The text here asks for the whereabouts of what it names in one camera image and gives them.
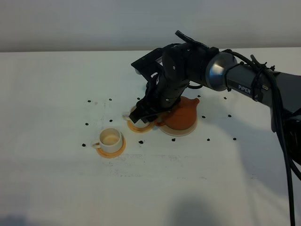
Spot white teacup near teapot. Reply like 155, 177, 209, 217
122, 106, 149, 129

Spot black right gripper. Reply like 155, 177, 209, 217
129, 43, 214, 123

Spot white teacup front left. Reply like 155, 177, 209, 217
92, 127, 123, 153

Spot wooden coaster front left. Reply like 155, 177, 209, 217
96, 138, 126, 159

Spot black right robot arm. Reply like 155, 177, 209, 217
130, 43, 301, 133

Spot round beige teapot tray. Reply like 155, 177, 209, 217
159, 120, 198, 137

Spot brown clay teapot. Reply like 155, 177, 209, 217
155, 96, 199, 130

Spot black camera cable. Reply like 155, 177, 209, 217
175, 30, 301, 226

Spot wooden coaster near teapot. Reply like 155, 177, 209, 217
127, 121, 155, 133

